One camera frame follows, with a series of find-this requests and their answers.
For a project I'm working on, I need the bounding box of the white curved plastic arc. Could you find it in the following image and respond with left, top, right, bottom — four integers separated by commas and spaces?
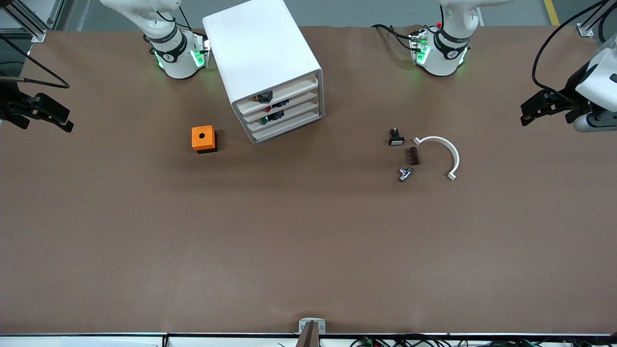
413, 136, 460, 182

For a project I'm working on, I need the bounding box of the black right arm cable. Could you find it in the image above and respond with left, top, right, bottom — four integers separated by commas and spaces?
0, 35, 70, 90

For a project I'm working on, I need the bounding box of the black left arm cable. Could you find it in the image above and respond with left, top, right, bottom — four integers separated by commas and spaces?
530, 0, 609, 104

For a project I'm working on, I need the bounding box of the aluminium frame profile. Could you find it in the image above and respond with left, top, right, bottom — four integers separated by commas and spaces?
576, 0, 617, 38
0, 0, 66, 43

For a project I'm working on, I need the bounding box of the orange button enclosure box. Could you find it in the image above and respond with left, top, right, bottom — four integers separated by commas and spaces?
191, 125, 218, 154

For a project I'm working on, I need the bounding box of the black arm base cable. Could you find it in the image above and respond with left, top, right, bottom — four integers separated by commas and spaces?
371, 23, 416, 50

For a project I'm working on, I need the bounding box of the grey metal bracket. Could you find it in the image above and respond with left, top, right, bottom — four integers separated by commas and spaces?
298, 318, 326, 334

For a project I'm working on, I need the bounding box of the brown mounting post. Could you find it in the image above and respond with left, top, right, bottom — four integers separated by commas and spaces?
295, 321, 321, 347

